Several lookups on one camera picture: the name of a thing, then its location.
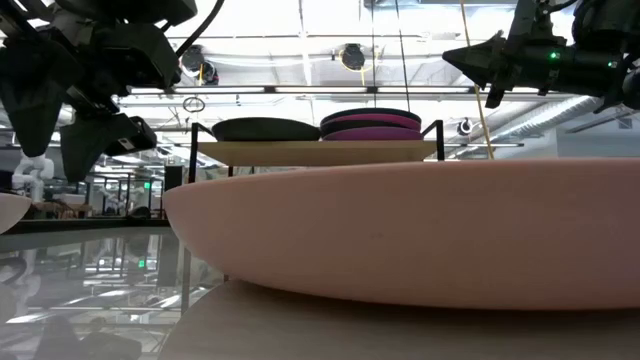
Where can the black speaker cabinet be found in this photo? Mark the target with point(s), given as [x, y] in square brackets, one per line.
[173, 177]

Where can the large pale pink plate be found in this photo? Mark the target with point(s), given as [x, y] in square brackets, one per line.
[400, 235]

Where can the white humanoid robot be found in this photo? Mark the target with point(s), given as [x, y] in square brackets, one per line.
[32, 172]

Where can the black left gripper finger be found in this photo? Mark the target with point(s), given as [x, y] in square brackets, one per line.
[30, 90]
[87, 145]

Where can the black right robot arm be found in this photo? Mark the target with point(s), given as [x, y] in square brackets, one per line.
[610, 20]

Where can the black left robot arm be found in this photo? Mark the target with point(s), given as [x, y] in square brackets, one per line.
[125, 7]

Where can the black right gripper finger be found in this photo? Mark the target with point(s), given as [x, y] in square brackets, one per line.
[495, 92]
[480, 60]

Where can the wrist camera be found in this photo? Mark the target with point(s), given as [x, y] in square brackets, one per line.
[525, 20]
[142, 132]

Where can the magenta plate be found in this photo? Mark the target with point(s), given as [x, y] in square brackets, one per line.
[375, 134]
[380, 120]

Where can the wooden shelf with black frame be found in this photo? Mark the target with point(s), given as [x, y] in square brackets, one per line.
[320, 153]

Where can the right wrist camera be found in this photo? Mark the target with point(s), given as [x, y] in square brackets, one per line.
[525, 20]

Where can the black metal table frame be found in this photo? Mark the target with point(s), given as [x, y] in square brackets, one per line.
[129, 195]

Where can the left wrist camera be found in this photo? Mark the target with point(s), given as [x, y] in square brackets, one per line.
[142, 132]

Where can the long ceiling light bar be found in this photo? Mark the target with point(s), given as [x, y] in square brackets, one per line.
[320, 90]

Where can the teal plate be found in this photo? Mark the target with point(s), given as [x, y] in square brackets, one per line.
[265, 130]

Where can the black table edge rail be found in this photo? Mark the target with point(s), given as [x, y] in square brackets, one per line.
[90, 226]

